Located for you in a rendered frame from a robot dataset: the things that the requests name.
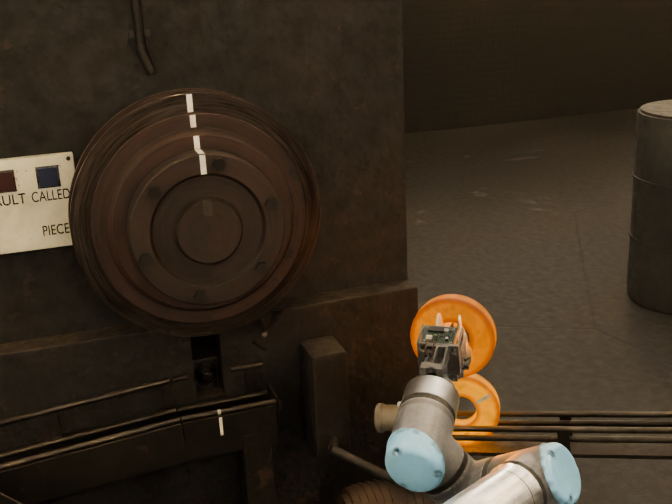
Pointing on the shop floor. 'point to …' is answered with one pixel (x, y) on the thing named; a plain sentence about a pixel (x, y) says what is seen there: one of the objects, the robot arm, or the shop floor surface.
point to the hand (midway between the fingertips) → (453, 326)
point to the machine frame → (364, 57)
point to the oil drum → (652, 209)
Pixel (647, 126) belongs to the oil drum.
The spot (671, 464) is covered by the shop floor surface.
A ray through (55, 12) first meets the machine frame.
